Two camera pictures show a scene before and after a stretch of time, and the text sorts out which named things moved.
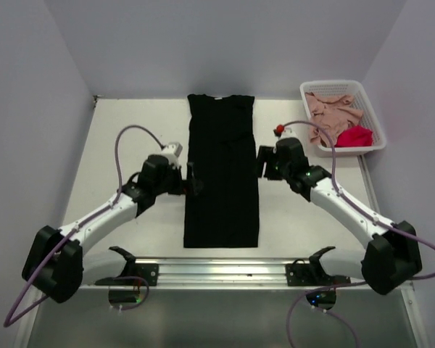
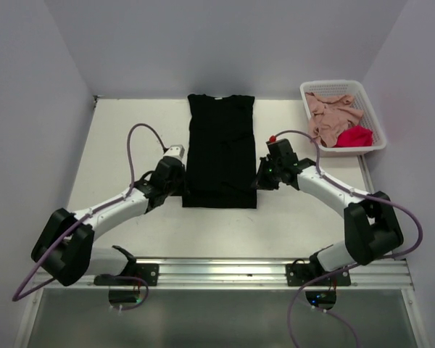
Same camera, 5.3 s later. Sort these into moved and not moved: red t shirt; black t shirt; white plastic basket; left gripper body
Moved: black t shirt
Not moved: white plastic basket; left gripper body; red t shirt
